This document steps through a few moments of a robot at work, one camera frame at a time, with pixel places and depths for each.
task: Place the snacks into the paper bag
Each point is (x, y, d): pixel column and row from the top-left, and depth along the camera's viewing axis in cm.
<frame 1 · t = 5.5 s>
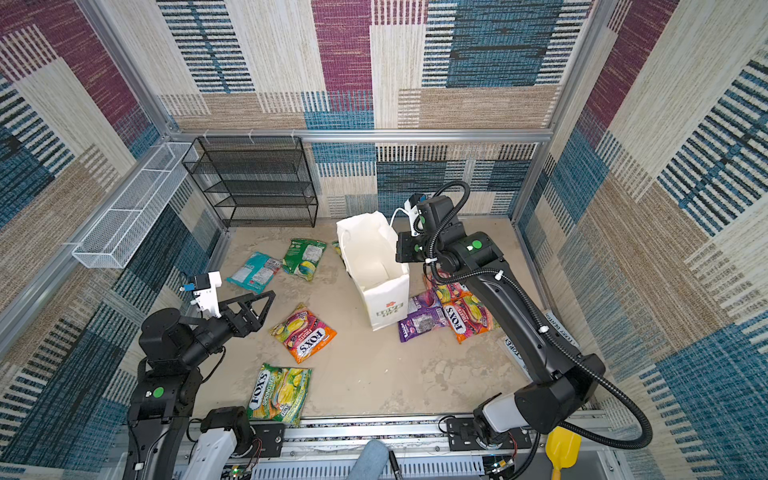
left hand: (261, 292, 66), fingers open
right hand: (398, 250, 72), fingers closed
purple candy bag: (424, 314, 93), point 4 cm above the table
orange Fox's candy bag centre: (302, 334, 90), point 3 cm above the table
yellow green Fox's candy bag: (279, 395, 79), point 3 cm above the table
teal candy bag: (257, 273, 104), point 3 cm above the table
green Fox's spring candy bag: (302, 256, 108), point 4 cm above the table

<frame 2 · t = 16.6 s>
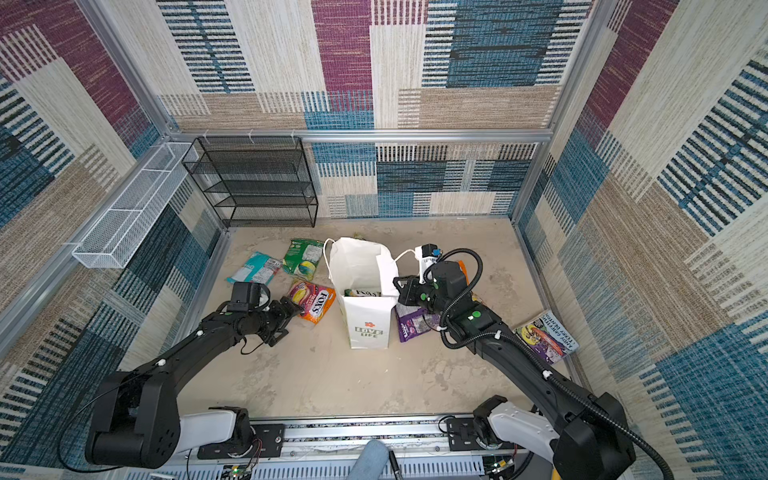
left hand: (297, 312, 88), fingers open
right hand: (392, 286, 76), fingers closed
orange Fox's candy bag centre: (314, 300, 98), point 3 cm above the table
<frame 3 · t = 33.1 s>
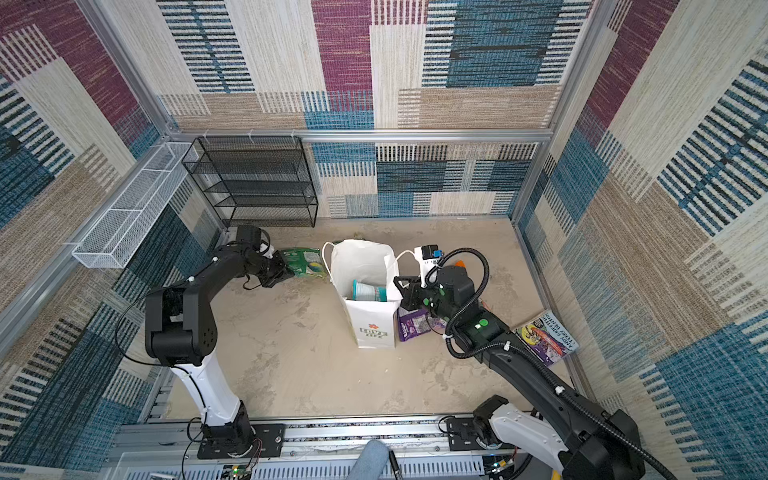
left hand: (295, 266, 96), fingers closed
right hand: (393, 285, 74), fingers closed
teal candy bag: (367, 292, 88), point 12 cm above the table
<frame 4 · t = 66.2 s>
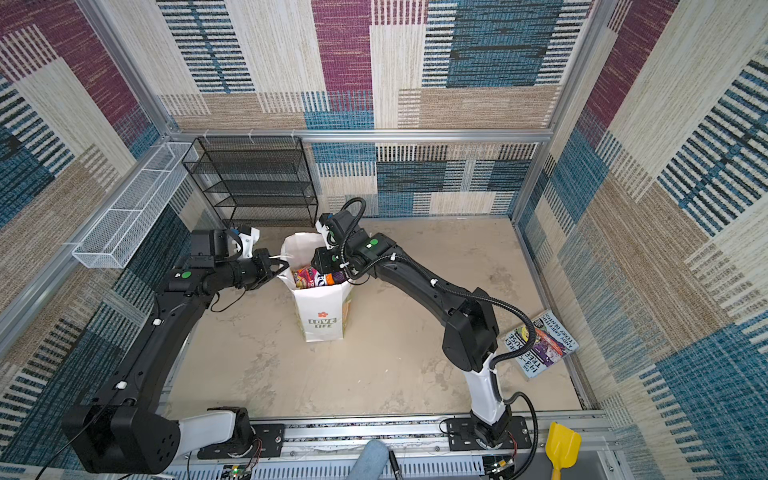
left hand: (287, 259, 75), fingers closed
right hand: (317, 266, 80), fingers open
orange Fox's fruits bag: (330, 279, 77), point 24 cm above the table
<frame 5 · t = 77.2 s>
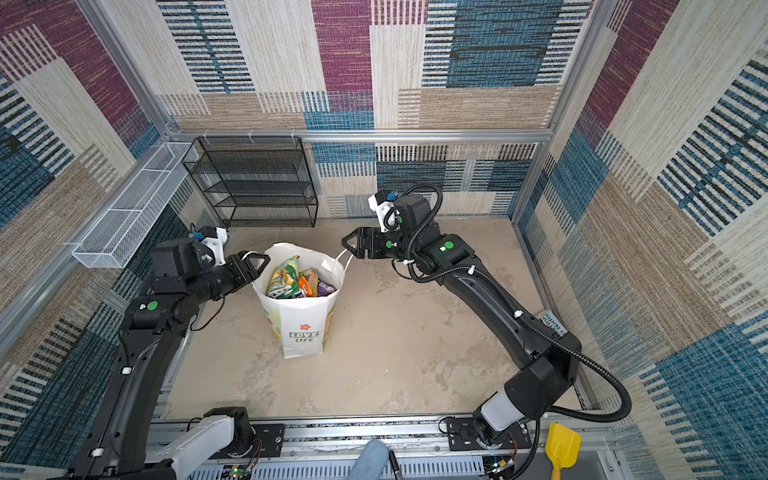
left hand: (261, 256, 70), fingers open
right hand: (355, 247, 70), fingers open
green Fox's spring tea bag: (285, 281, 80), point 21 cm above the table
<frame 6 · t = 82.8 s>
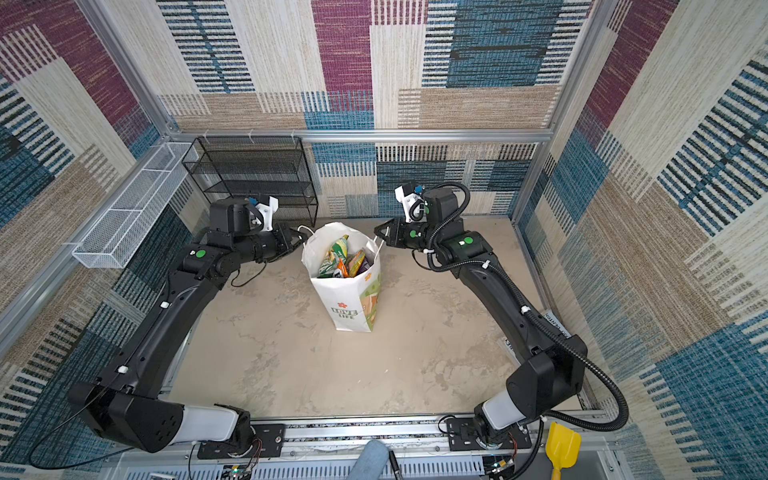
left hand: (308, 231, 72), fingers closed
right hand: (374, 235, 72), fingers closed
green Fox's spring tea bag: (338, 252, 87), point 21 cm above the table
